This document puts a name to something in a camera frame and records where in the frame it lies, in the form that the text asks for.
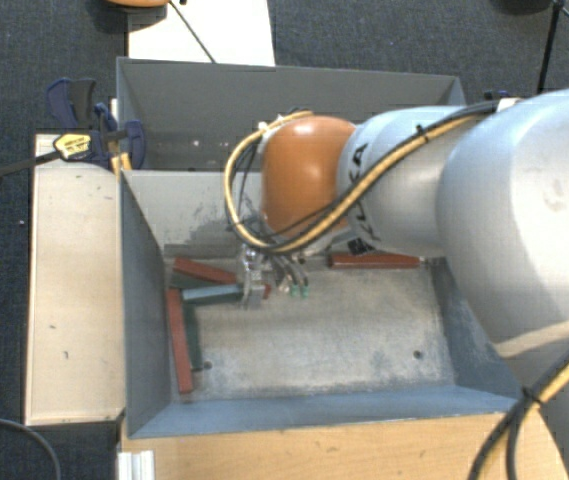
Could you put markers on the grey metal bin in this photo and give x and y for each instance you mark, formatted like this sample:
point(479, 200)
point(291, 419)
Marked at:
point(324, 338)

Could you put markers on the dark green flat block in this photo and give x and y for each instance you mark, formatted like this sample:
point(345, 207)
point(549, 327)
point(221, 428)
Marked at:
point(181, 280)
point(194, 338)
point(211, 293)

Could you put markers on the pale wood flat board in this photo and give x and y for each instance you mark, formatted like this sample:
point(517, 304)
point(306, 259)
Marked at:
point(76, 293)

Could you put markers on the red-brown flat block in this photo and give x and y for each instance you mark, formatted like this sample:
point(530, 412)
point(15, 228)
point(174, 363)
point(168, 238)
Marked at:
point(374, 261)
point(204, 270)
point(179, 340)

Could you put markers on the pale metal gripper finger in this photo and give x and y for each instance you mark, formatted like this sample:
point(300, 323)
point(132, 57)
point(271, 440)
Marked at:
point(251, 297)
point(267, 292)

